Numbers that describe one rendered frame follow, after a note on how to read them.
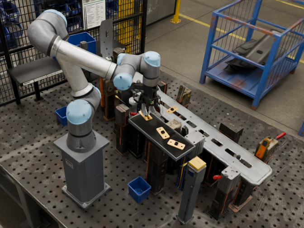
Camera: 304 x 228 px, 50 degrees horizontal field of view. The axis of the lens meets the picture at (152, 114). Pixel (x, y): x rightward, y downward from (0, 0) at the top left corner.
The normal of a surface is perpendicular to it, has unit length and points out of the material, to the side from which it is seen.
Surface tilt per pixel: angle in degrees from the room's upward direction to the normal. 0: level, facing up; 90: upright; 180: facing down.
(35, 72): 0
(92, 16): 90
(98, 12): 90
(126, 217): 0
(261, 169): 0
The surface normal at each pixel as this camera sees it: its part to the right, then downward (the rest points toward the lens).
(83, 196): 0.05, 0.64
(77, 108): 0.05, -0.68
